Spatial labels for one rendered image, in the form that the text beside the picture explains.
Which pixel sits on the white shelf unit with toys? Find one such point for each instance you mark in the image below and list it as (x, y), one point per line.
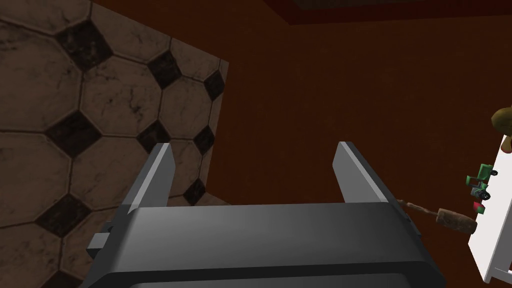
(494, 224)

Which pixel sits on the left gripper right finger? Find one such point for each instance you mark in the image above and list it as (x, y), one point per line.
(358, 180)

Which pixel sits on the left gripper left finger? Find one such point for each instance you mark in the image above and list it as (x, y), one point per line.
(154, 182)

